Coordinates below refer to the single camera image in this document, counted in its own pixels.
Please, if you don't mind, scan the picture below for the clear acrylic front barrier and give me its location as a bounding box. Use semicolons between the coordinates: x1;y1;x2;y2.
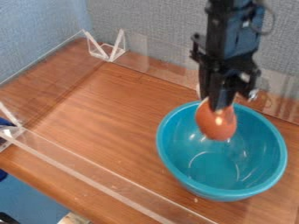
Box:
0;102;218;224

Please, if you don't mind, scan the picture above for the brown toy mushroom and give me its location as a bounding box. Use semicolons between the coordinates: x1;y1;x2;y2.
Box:
195;98;238;141

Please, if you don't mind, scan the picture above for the blue plastic bowl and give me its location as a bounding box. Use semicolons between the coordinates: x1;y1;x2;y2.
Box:
155;101;287;201

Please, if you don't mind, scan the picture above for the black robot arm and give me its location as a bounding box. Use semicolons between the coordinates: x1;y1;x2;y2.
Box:
191;0;266;111

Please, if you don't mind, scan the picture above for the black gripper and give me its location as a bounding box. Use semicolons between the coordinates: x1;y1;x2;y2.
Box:
191;17;262;111

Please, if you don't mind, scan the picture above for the clear acrylic corner bracket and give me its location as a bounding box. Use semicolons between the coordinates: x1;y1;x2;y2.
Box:
83;29;127;62

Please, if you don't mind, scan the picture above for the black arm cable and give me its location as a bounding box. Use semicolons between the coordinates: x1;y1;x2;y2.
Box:
249;3;277;37

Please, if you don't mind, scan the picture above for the clear acrylic back barrier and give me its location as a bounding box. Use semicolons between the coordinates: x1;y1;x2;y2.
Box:
114;30;299;125

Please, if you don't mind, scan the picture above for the clear acrylic barrier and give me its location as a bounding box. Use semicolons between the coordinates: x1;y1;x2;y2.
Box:
114;30;299;125
0;102;218;224

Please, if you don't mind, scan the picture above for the blue object at left edge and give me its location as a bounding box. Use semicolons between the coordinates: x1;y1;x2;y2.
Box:
0;116;16;182

